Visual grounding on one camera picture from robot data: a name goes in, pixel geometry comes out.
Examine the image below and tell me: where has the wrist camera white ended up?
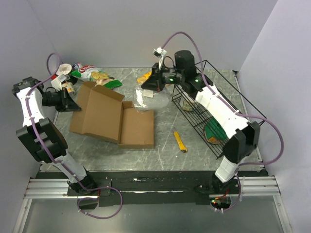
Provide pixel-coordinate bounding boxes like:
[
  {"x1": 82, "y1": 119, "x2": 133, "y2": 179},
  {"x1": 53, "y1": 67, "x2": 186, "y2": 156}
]
[
  {"x1": 51, "y1": 74, "x2": 67, "y2": 91},
  {"x1": 153, "y1": 47, "x2": 167, "y2": 59}
]

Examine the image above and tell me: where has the green snack pack in basket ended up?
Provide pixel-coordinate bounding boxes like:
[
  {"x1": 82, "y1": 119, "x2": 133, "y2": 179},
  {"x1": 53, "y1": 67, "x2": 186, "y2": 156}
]
[{"x1": 204, "y1": 117, "x2": 227, "y2": 145}]

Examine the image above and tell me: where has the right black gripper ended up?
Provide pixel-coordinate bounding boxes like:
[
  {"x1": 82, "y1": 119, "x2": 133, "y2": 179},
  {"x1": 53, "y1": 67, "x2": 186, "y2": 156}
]
[{"x1": 142, "y1": 62, "x2": 184, "y2": 93}]

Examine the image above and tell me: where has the purple cable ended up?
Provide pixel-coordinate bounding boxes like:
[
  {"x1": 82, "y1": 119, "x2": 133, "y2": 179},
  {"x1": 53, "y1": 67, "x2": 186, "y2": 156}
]
[
  {"x1": 25, "y1": 52, "x2": 123, "y2": 219},
  {"x1": 161, "y1": 31, "x2": 284, "y2": 212}
]

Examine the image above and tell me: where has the green white chips bag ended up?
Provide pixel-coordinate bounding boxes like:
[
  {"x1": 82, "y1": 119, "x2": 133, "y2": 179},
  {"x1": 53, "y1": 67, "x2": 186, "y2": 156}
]
[{"x1": 70, "y1": 65, "x2": 122, "y2": 89}]

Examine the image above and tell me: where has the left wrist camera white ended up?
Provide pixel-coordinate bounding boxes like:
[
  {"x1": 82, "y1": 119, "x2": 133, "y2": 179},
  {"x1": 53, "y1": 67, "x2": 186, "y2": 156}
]
[{"x1": 51, "y1": 74, "x2": 67, "y2": 91}]

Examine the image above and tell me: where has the cup inside wire basket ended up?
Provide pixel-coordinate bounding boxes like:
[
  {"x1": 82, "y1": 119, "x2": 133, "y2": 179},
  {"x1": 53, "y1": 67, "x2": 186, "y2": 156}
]
[{"x1": 180, "y1": 98, "x2": 195, "y2": 112}]

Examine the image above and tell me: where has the bubble item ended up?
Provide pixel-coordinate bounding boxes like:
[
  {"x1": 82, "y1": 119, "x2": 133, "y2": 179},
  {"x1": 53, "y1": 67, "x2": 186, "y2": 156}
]
[{"x1": 133, "y1": 86, "x2": 171, "y2": 111}]

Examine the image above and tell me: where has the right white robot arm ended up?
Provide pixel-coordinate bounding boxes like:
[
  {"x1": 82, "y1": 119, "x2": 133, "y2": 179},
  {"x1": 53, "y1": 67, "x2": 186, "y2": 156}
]
[{"x1": 141, "y1": 47, "x2": 260, "y2": 194}]

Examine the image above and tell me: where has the black wire basket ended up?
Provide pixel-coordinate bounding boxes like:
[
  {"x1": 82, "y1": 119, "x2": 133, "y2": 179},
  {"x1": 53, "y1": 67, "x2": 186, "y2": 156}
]
[{"x1": 172, "y1": 71, "x2": 262, "y2": 162}]

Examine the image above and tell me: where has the brown cardboard express box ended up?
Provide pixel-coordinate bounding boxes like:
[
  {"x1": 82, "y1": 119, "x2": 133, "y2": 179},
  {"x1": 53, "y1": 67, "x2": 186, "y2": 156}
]
[{"x1": 69, "y1": 81, "x2": 155, "y2": 149}]

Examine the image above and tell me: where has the yellow utility knife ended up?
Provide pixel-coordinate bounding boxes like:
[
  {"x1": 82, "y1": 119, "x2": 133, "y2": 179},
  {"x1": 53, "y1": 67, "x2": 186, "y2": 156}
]
[{"x1": 173, "y1": 131, "x2": 188, "y2": 152}]

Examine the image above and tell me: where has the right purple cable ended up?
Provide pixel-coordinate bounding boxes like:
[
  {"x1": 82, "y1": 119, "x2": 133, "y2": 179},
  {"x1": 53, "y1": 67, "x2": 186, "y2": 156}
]
[{"x1": 161, "y1": 31, "x2": 284, "y2": 212}]

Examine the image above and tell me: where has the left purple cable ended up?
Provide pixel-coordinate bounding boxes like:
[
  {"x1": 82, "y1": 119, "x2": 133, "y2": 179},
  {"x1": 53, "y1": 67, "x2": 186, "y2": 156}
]
[{"x1": 25, "y1": 52, "x2": 123, "y2": 219}]

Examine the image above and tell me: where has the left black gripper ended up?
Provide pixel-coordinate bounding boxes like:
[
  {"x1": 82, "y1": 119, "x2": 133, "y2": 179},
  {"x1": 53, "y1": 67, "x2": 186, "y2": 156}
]
[{"x1": 41, "y1": 87, "x2": 81, "y2": 113}]

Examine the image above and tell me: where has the yogurt cup upright corner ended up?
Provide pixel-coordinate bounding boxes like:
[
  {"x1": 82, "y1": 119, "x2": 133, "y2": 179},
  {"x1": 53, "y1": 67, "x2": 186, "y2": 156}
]
[{"x1": 56, "y1": 64, "x2": 72, "y2": 76}]

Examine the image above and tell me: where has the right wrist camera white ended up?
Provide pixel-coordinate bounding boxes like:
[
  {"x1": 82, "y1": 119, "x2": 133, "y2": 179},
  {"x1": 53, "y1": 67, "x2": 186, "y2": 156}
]
[{"x1": 153, "y1": 47, "x2": 167, "y2": 59}]

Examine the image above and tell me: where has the aluminium rail frame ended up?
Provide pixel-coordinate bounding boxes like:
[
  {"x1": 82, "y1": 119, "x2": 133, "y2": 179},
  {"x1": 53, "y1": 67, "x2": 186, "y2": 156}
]
[{"x1": 24, "y1": 177, "x2": 281, "y2": 199}]

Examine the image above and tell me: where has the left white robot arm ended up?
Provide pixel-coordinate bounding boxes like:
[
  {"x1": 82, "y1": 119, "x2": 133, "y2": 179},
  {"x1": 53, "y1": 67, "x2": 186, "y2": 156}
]
[{"x1": 12, "y1": 77, "x2": 97, "y2": 195}]

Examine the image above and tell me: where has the yellow chips bag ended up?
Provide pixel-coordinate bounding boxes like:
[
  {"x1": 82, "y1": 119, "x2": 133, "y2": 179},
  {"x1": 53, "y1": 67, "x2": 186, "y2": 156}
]
[{"x1": 137, "y1": 71, "x2": 152, "y2": 84}]

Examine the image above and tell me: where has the blue white cup behind bag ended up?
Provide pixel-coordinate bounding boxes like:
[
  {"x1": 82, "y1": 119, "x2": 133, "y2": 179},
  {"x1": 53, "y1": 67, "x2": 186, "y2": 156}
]
[{"x1": 72, "y1": 62, "x2": 83, "y2": 71}]

